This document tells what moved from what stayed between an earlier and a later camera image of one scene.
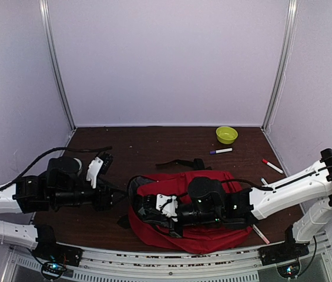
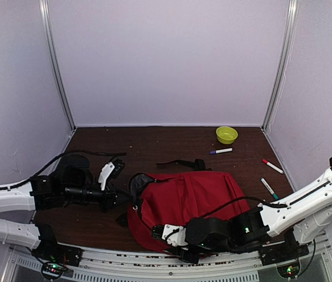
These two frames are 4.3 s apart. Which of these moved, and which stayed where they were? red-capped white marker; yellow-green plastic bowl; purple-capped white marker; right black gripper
Moved: right black gripper
Stayed: yellow-green plastic bowl; red-capped white marker; purple-capped white marker
